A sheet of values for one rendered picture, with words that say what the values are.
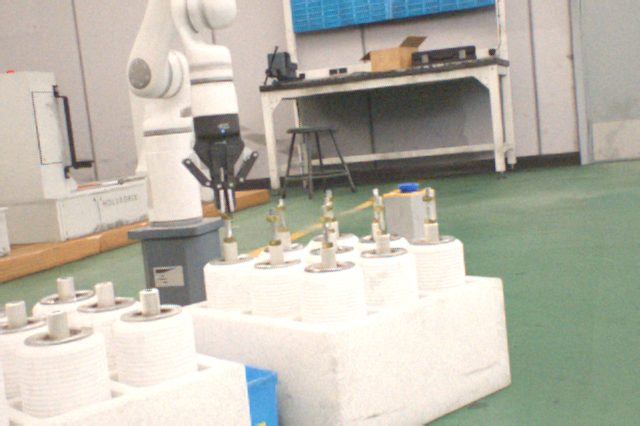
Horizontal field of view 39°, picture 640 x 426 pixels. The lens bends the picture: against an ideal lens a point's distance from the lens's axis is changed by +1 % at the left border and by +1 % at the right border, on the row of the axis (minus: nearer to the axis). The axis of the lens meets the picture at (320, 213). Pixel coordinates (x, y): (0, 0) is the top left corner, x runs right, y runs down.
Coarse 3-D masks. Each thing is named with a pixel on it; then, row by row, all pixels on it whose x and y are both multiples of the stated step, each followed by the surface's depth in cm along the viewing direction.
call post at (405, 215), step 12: (432, 192) 171; (396, 204) 170; (408, 204) 167; (420, 204) 169; (432, 204) 171; (396, 216) 170; (408, 216) 168; (420, 216) 169; (396, 228) 171; (408, 228) 168; (420, 228) 169; (408, 240) 169
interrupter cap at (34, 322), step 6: (30, 318) 114; (36, 318) 113; (42, 318) 113; (0, 324) 112; (6, 324) 112; (30, 324) 111; (36, 324) 109; (42, 324) 109; (0, 330) 108; (6, 330) 107; (12, 330) 107; (18, 330) 107; (24, 330) 107
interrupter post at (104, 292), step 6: (96, 288) 117; (102, 288) 117; (108, 288) 117; (96, 294) 118; (102, 294) 117; (108, 294) 117; (102, 300) 117; (108, 300) 117; (102, 306) 117; (108, 306) 117
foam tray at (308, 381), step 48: (480, 288) 143; (240, 336) 136; (288, 336) 128; (336, 336) 121; (384, 336) 127; (432, 336) 135; (480, 336) 143; (288, 384) 129; (336, 384) 122; (384, 384) 127; (432, 384) 135; (480, 384) 143
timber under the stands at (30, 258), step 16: (240, 192) 573; (256, 192) 560; (208, 208) 492; (240, 208) 533; (128, 224) 427; (144, 224) 427; (80, 240) 377; (96, 240) 388; (112, 240) 400; (128, 240) 412; (16, 256) 340; (32, 256) 346; (48, 256) 356; (64, 256) 366; (80, 256) 376; (0, 272) 329; (16, 272) 337; (32, 272) 346
